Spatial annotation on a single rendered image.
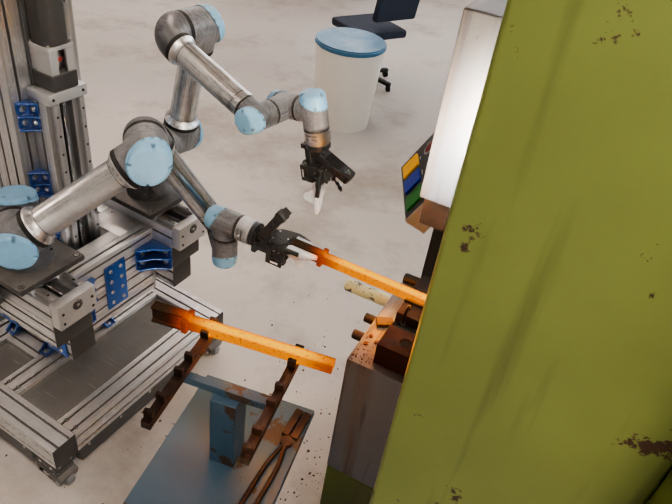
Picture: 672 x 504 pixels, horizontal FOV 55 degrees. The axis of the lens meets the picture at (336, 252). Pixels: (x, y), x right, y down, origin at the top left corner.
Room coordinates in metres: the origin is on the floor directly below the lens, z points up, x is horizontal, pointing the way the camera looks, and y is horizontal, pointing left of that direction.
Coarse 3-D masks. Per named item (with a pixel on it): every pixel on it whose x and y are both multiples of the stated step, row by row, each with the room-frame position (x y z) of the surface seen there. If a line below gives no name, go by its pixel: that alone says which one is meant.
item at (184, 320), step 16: (160, 304) 1.08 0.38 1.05; (160, 320) 1.06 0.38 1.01; (176, 320) 1.06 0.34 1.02; (192, 320) 1.05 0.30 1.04; (208, 320) 1.06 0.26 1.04; (224, 336) 1.03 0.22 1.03; (240, 336) 1.03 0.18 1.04; (256, 336) 1.03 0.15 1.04; (272, 352) 1.00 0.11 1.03; (288, 352) 1.00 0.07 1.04; (304, 352) 1.01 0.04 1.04; (320, 368) 0.98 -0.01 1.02
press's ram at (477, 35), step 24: (480, 0) 1.25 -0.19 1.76; (504, 0) 1.27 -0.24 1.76; (480, 24) 1.18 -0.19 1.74; (456, 48) 1.19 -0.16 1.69; (480, 48) 1.17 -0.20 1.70; (456, 72) 1.19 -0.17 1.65; (480, 72) 1.17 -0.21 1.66; (456, 96) 1.18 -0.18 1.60; (480, 96) 1.17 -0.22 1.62; (456, 120) 1.18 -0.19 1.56; (432, 144) 1.19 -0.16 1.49; (456, 144) 1.17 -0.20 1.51; (432, 168) 1.19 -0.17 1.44; (456, 168) 1.17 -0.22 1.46; (432, 192) 1.18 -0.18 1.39
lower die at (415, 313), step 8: (424, 280) 1.40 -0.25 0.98; (416, 288) 1.35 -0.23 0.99; (424, 288) 1.35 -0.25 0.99; (408, 304) 1.27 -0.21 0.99; (416, 304) 1.27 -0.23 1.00; (400, 312) 1.24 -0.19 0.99; (408, 312) 1.24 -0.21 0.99; (416, 312) 1.25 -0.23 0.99; (400, 320) 1.23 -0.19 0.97; (408, 320) 1.23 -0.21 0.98; (416, 320) 1.22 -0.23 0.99; (416, 328) 1.22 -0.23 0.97
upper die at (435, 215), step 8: (424, 200) 1.24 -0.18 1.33; (424, 208) 1.24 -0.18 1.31; (432, 208) 1.23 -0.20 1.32; (440, 208) 1.22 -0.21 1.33; (448, 208) 1.22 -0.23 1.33; (424, 216) 1.23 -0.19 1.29; (432, 216) 1.23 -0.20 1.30; (440, 216) 1.22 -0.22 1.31; (424, 224) 1.23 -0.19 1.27; (432, 224) 1.23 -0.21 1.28; (440, 224) 1.22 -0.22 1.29
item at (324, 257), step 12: (300, 240) 1.44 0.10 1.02; (312, 252) 1.40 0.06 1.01; (324, 252) 1.40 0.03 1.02; (324, 264) 1.39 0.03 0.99; (336, 264) 1.37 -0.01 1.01; (348, 264) 1.38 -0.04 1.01; (360, 276) 1.35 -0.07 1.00; (372, 276) 1.34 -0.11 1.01; (384, 288) 1.32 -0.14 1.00; (396, 288) 1.31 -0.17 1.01; (408, 288) 1.32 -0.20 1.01; (420, 300) 1.28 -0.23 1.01
